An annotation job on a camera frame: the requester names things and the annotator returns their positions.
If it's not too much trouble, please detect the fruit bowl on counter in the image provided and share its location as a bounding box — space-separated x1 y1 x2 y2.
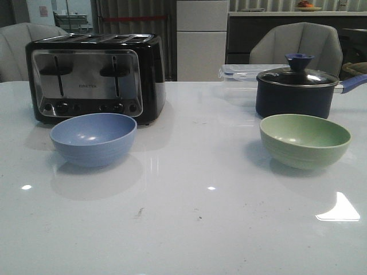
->
295 0 322 11

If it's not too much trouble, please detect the dark counter sideboard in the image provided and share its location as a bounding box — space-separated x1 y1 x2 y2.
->
226 11 366 64

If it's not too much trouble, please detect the grey chair left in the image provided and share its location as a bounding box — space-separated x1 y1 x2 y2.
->
1 23 67 83

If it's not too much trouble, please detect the grey chair right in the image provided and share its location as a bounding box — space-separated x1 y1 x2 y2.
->
249 22 343 76

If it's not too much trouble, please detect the clear plastic food container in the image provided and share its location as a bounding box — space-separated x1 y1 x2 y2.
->
218 64 291 107

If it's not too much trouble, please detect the blue plastic bowl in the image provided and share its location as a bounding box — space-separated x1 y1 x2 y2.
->
49 113 137 167

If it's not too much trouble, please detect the white cabinet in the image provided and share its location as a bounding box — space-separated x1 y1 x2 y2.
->
177 1 229 82

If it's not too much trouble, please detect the brown woven basket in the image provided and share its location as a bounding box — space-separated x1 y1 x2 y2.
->
342 62 367 80

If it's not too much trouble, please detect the glass pot lid blue knob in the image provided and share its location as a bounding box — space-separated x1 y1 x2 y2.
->
256 53 339 87

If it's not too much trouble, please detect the grey chair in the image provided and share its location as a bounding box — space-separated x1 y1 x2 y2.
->
249 22 343 76
1 23 67 83

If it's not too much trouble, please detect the green plastic bowl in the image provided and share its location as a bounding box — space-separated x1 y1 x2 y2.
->
259 114 352 170

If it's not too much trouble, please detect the black chrome four-slot toaster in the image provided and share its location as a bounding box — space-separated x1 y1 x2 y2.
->
26 34 166 125

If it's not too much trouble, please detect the dark blue saucepan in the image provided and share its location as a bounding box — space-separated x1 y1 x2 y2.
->
256 74 366 119

